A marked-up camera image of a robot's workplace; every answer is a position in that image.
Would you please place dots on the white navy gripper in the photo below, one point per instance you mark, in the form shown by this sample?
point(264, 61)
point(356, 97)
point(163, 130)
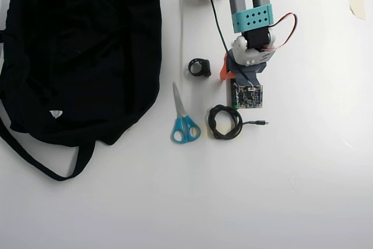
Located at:
point(224, 69)

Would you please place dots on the green marker pen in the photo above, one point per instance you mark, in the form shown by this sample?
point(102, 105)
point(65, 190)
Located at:
point(235, 105)

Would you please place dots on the black fabric bag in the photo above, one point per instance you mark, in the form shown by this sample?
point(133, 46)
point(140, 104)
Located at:
point(87, 56)

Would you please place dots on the beige masking tape piece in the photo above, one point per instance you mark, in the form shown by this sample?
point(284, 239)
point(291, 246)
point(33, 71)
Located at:
point(357, 1)

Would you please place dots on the camera circuit board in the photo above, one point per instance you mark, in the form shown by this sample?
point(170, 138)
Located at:
point(250, 96)

